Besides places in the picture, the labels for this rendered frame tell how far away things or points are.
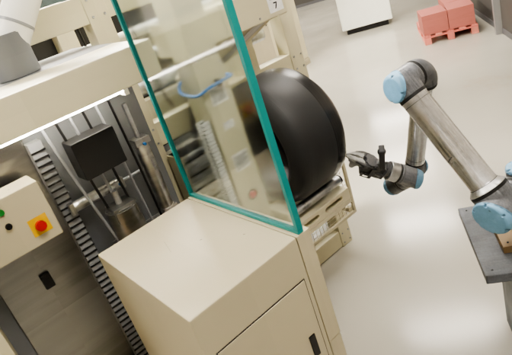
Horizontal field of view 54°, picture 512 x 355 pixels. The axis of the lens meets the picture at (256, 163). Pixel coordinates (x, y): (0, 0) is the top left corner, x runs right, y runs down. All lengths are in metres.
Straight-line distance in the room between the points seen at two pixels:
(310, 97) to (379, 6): 7.55
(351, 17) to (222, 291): 8.54
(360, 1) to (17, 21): 8.02
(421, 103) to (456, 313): 1.26
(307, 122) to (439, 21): 5.79
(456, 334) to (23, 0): 2.38
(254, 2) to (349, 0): 7.16
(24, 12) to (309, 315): 1.36
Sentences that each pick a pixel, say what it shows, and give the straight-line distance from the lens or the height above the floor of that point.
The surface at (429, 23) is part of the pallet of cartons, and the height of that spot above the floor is 0.28.
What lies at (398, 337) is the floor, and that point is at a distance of 2.78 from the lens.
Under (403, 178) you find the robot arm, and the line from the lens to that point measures 2.29.
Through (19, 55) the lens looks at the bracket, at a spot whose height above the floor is 1.87.
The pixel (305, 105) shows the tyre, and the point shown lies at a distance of 2.00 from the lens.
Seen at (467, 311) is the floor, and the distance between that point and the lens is 2.88.
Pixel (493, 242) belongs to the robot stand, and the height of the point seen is 0.60.
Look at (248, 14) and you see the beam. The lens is 2.35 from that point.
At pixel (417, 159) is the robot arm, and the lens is 2.42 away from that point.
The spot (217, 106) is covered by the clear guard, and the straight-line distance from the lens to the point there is 1.32.
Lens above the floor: 1.96
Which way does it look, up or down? 23 degrees down
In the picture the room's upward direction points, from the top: 18 degrees counter-clockwise
